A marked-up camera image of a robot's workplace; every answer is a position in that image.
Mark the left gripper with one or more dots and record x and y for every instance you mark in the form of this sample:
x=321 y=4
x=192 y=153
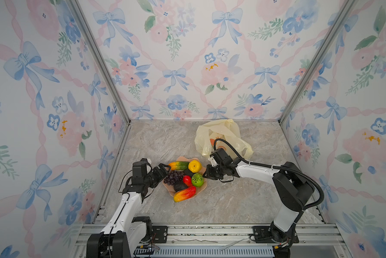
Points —
x=159 y=175

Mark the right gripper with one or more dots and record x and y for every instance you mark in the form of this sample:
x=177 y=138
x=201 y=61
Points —
x=208 y=174

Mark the yellow orange fruit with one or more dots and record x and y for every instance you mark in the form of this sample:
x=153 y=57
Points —
x=194 y=166

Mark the yellow plastic bag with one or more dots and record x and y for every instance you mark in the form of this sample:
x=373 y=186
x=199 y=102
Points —
x=226 y=129

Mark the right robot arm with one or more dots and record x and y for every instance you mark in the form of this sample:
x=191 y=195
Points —
x=297 y=191

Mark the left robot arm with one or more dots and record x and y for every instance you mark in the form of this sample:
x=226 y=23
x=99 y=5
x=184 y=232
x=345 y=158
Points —
x=124 y=231

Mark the green custard apple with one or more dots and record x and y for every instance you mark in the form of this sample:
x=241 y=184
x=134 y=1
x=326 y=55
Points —
x=197 y=180

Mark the purple grape bunch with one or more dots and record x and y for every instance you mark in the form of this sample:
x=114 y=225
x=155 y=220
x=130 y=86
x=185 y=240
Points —
x=174 y=177

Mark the pink scalloped fruit plate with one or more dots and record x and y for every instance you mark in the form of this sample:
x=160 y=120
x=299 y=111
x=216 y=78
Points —
x=187 y=172

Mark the green-orange mango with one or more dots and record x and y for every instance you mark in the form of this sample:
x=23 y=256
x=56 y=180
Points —
x=179 y=165

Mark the red apple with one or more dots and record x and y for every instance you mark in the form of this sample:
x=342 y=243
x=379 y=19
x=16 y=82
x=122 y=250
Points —
x=187 y=180

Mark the dark avocado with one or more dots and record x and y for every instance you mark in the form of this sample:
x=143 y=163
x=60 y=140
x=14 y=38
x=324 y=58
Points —
x=179 y=186

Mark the red-yellow mango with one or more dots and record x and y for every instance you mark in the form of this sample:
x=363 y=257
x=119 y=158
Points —
x=185 y=194

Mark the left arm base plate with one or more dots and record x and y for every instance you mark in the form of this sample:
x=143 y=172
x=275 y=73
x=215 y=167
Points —
x=158 y=234

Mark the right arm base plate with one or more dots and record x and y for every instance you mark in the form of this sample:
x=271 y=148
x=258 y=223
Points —
x=260 y=233

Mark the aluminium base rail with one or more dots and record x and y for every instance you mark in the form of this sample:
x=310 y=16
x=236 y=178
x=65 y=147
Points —
x=234 y=241

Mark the left aluminium corner post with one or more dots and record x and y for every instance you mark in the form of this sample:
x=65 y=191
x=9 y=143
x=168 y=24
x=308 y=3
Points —
x=96 y=53

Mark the aluminium corner post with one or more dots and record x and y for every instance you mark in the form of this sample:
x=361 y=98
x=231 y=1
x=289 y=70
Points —
x=96 y=53
x=331 y=35

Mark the right aluminium corner post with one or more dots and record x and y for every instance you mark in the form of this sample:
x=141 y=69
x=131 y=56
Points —
x=331 y=35

